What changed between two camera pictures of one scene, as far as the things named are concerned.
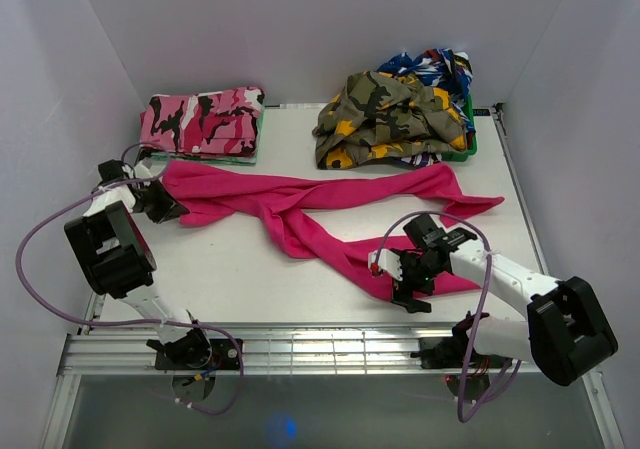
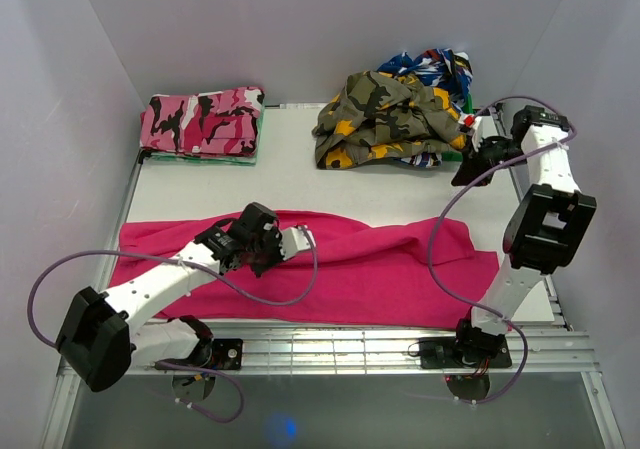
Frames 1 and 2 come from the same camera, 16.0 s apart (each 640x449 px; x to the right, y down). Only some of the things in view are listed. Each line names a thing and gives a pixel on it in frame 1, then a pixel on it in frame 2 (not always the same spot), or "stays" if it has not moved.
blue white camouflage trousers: (440, 69) stays
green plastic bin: (461, 155) stays
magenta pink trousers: (205, 194) -> (368, 270)
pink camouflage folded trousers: (216, 124) stays
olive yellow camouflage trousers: (375, 117) stays
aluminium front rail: (269, 349) stays
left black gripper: (168, 209) -> (274, 237)
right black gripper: (403, 291) -> (470, 168)
